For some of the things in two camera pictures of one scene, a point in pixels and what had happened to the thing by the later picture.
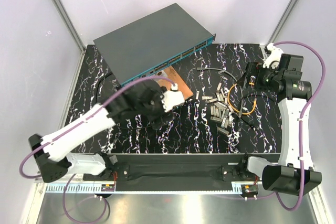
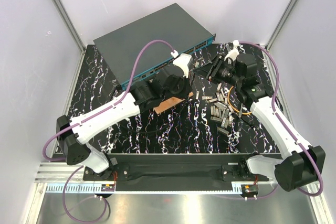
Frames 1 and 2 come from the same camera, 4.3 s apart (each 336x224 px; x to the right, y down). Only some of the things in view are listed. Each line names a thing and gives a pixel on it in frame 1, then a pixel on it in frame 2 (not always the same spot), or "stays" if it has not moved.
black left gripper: x=157 y=120 → x=188 y=88
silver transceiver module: x=223 y=130 stays
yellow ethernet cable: x=234 y=109 stays
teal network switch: x=153 y=43 stays
